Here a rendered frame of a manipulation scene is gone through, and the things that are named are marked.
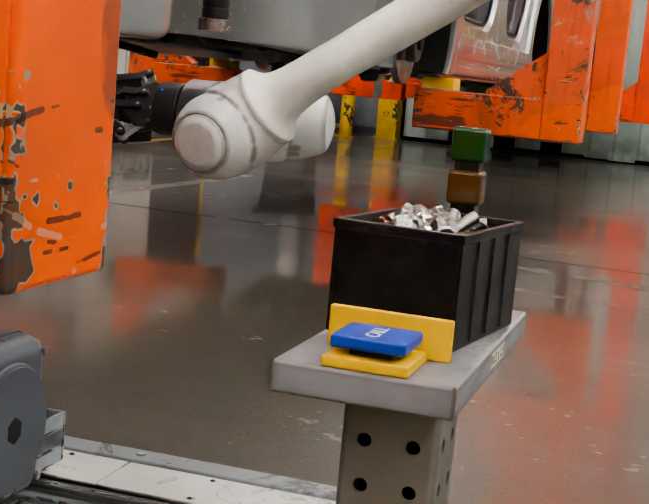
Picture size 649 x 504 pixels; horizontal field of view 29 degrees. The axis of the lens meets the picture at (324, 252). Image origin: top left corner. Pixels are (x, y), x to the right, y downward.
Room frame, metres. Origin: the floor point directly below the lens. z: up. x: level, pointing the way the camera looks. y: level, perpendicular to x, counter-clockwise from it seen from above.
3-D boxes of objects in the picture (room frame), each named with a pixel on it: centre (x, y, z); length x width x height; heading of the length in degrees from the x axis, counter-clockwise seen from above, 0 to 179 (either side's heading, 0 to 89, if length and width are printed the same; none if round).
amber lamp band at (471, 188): (1.47, -0.16, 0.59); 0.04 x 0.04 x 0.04; 74
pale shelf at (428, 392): (1.28, -0.10, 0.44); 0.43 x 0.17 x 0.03; 164
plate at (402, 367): (1.12, -0.06, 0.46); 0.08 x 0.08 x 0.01; 74
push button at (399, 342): (1.12, -0.06, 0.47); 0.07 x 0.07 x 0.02; 74
